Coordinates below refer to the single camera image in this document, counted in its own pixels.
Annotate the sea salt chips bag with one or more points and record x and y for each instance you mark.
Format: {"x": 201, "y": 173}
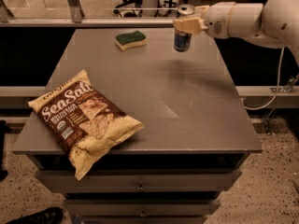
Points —
{"x": 85, "y": 122}

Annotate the grey drawer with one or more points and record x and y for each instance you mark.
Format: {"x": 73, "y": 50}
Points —
{"x": 141, "y": 208}
{"x": 139, "y": 181}

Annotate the top grey drawer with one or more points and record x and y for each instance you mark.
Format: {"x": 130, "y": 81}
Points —
{"x": 139, "y": 181}

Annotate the metal railing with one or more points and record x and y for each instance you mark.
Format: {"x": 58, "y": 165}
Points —
{"x": 83, "y": 13}

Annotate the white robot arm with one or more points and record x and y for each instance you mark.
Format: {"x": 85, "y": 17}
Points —
{"x": 274, "y": 25}

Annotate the black shoe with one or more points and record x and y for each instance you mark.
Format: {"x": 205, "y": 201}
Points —
{"x": 53, "y": 215}

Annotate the Red Bull can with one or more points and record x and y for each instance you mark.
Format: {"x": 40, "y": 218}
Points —
{"x": 182, "y": 39}

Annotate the grey drawer cabinet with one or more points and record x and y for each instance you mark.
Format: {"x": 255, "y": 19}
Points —
{"x": 192, "y": 115}

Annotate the green and yellow sponge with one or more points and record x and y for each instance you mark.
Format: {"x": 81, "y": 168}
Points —
{"x": 130, "y": 40}

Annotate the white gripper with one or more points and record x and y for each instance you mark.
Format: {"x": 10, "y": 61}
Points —
{"x": 215, "y": 20}

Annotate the black office chair base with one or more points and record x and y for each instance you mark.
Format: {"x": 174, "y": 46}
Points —
{"x": 129, "y": 8}

